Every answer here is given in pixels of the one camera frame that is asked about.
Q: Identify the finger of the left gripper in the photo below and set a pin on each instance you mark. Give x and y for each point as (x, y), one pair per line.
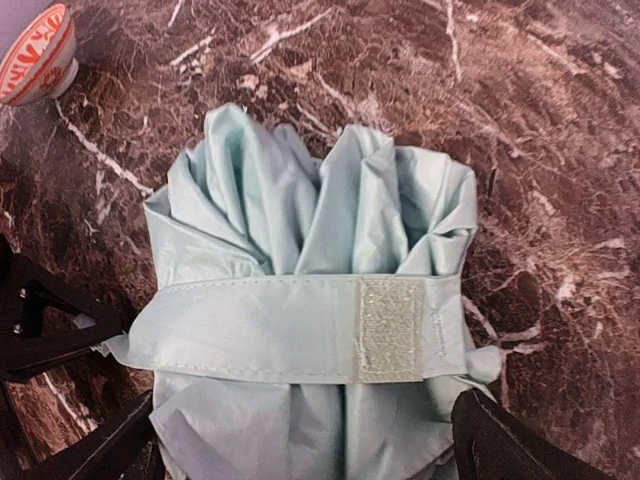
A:
(44, 320)

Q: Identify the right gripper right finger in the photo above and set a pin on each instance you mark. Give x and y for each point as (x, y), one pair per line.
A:
(490, 443)

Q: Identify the mint green folding umbrella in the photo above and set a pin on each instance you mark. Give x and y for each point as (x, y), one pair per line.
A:
(308, 322)

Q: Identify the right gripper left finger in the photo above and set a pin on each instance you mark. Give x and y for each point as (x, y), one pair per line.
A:
(112, 448)

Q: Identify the orange patterned ceramic bowl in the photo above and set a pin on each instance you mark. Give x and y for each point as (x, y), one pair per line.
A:
(41, 62)

